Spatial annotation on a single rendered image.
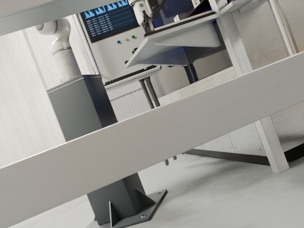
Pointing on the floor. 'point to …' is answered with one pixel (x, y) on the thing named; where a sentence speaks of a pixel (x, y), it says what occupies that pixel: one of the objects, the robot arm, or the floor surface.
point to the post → (235, 48)
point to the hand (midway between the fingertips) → (148, 31)
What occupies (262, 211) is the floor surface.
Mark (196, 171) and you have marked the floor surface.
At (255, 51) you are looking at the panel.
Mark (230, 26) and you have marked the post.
